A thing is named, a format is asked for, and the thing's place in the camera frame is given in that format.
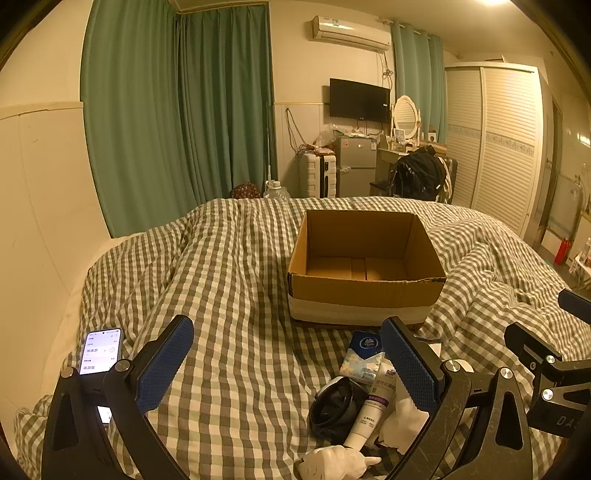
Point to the white socks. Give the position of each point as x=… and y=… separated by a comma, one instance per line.
x=406, y=429

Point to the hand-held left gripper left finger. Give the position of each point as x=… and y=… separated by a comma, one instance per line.
x=167, y=364

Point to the white louvred wardrobe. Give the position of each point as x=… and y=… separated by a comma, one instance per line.
x=498, y=147

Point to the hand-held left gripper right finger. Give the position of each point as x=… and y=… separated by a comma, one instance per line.
x=410, y=369

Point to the clear plastic bag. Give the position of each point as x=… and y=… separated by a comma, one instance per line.
x=328, y=136

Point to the grey white checked blanket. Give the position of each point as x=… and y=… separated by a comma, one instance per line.
x=231, y=277

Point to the blue white tissue packet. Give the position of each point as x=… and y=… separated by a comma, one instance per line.
x=362, y=356

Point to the white oval mirror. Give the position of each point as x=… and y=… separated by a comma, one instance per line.
x=406, y=115

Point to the wooden dressing table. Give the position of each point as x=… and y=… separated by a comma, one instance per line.
x=387, y=154

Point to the red fire extinguisher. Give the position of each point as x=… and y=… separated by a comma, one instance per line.
x=561, y=251

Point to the white cream tube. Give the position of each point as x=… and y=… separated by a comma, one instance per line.
x=373, y=408

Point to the narrow green curtain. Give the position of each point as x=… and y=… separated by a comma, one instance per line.
x=415, y=69

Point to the black jacket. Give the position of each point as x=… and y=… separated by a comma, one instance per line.
x=415, y=175

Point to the white air conditioner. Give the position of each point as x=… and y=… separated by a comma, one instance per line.
x=351, y=33

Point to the clear water jug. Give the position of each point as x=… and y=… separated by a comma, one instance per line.
x=277, y=191

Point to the small silver fridge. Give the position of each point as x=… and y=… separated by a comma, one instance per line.
x=356, y=166

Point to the floral bag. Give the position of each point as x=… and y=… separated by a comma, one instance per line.
x=245, y=190

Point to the black band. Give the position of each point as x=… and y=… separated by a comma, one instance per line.
x=330, y=406

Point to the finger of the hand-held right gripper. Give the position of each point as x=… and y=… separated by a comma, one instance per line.
x=531, y=346
x=576, y=303

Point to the white plush toy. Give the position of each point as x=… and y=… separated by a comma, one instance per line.
x=332, y=461

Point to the white suitcase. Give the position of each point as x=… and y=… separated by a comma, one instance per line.
x=316, y=175

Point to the cardboard box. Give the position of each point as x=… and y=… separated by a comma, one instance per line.
x=364, y=295

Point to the black wall television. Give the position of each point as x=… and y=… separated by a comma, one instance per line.
x=359, y=100

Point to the smartphone with lit screen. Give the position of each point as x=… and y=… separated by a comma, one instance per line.
x=99, y=350

